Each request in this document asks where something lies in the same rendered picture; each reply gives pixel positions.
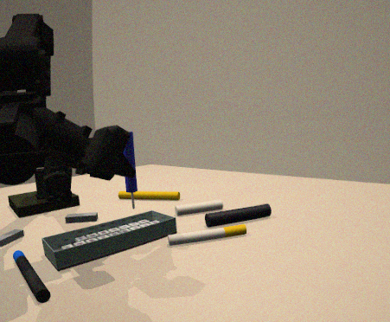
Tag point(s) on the white cylinder with yellow tip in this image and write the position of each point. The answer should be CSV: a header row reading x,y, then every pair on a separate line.
x,y
205,235

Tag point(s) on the blue stylus with white tip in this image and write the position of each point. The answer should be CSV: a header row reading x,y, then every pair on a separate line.
x,y
131,183

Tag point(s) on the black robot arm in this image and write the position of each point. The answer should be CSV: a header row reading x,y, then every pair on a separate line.
x,y
25,64

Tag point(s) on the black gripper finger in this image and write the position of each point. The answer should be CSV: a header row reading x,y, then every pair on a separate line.
x,y
80,171
124,168

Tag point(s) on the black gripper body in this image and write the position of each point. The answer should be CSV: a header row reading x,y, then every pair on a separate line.
x,y
99,155

